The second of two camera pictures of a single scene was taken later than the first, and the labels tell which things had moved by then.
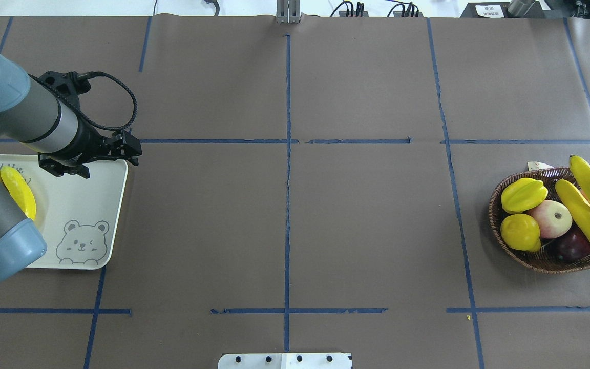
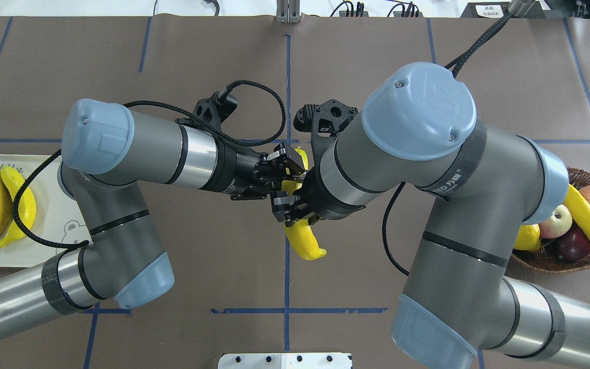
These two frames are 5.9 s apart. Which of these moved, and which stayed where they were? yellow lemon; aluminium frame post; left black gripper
Moved: left black gripper
Stayed: aluminium frame post; yellow lemon
